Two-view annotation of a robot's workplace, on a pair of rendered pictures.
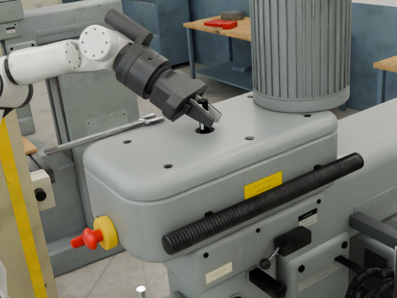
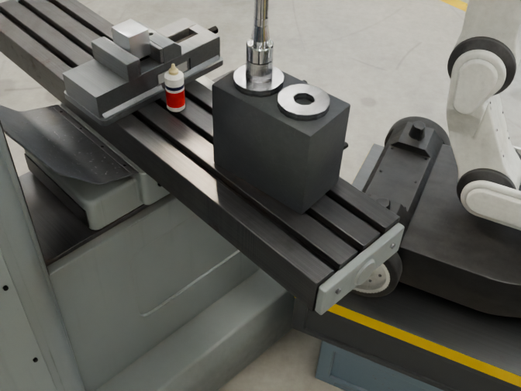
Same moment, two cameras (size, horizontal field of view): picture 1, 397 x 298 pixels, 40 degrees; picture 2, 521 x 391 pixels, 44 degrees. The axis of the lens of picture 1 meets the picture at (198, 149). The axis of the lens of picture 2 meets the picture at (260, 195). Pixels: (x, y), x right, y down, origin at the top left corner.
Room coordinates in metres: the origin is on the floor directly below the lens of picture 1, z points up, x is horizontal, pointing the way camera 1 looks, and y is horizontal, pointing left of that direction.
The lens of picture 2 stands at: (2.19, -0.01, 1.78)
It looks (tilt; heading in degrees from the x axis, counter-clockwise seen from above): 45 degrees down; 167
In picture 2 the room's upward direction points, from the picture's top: 3 degrees clockwise
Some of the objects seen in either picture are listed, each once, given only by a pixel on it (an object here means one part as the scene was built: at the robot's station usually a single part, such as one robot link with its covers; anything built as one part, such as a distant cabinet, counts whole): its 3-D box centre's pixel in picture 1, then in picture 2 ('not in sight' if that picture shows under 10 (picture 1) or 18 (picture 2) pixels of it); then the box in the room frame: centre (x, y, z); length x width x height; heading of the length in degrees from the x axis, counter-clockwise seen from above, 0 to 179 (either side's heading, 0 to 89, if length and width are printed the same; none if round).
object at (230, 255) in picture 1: (229, 217); not in sight; (0.99, -0.05, 1.68); 0.34 x 0.24 x 0.10; 123
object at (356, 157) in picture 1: (271, 197); not in sight; (0.86, -0.12, 1.79); 0.45 x 0.04 x 0.04; 123
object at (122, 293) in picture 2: not in sight; (163, 230); (0.96, 0.01, 0.44); 0.80 x 0.30 x 0.60; 123
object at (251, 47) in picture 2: not in sight; (260, 45); (1.26, 0.20, 1.20); 0.05 x 0.05 x 0.01
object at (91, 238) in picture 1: (93, 237); not in sight; (0.83, 0.20, 1.76); 0.04 x 0.03 x 0.04; 33
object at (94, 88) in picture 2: not in sight; (145, 59); (0.95, 0.00, 0.99); 0.35 x 0.15 x 0.11; 125
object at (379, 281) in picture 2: not in sight; (362, 264); (1.22, 0.50, 0.50); 0.20 x 0.05 x 0.20; 53
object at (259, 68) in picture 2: not in sight; (259, 62); (1.26, 0.20, 1.16); 0.05 x 0.05 x 0.06
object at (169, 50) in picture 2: not in sight; (153, 40); (0.93, 0.03, 1.02); 0.12 x 0.06 x 0.04; 35
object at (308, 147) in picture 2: not in sight; (277, 132); (1.30, 0.23, 1.03); 0.22 x 0.12 x 0.20; 39
